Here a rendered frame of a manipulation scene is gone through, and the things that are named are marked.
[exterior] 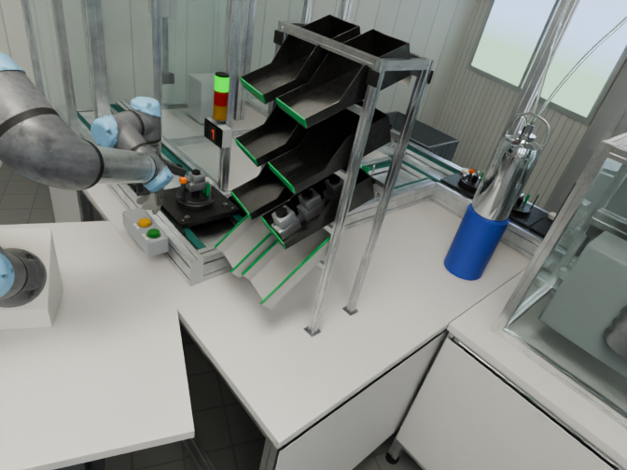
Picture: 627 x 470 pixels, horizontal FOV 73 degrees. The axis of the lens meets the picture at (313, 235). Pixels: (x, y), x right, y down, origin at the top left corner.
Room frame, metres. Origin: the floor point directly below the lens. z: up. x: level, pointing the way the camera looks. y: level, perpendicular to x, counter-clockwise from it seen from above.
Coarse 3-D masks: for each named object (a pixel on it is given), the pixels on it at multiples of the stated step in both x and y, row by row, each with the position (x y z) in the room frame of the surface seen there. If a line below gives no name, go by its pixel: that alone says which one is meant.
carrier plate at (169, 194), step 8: (168, 192) 1.36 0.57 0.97; (176, 192) 1.38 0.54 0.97; (216, 192) 1.44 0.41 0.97; (168, 200) 1.31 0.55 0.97; (216, 200) 1.38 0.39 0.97; (224, 200) 1.39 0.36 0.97; (168, 208) 1.26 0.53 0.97; (176, 208) 1.27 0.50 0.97; (216, 208) 1.33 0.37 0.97; (224, 208) 1.34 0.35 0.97; (232, 208) 1.35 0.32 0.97; (176, 216) 1.22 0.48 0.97; (192, 216) 1.24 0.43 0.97; (200, 216) 1.25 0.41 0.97; (208, 216) 1.26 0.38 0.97; (216, 216) 1.28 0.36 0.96; (224, 216) 1.30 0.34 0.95; (184, 224) 1.19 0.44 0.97; (192, 224) 1.21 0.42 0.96
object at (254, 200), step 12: (264, 168) 1.12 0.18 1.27; (252, 180) 1.10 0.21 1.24; (264, 180) 1.12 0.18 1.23; (276, 180) 1.11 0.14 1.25; (240, 192) 1.08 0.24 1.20; (252, 192) 1.07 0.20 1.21; (264, 192) 1.07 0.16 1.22; (276, 192) 1.06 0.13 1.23; (288, 192) 1.03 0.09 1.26; (240, 204) 1.01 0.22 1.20; (252, 204) 1.02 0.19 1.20; (264, 204) 0.99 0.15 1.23; (276, 204) 1.01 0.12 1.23; (252, 216) 0.97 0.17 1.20
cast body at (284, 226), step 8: (280, 208) 0.92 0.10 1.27; (288, 208) 0.93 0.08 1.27; (272, 216) 0.91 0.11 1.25; (280, 216) 0.90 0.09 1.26; (288, 216) 0.90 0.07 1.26; (296, 216) 0.95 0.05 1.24; (272, 224) 0.92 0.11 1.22; (280, 224) 0.89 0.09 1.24; (288, 224) 0.90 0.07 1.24; (296, 224) 0.92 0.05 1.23; (280, 232) 0.89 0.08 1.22; (288, 232) 0.90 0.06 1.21
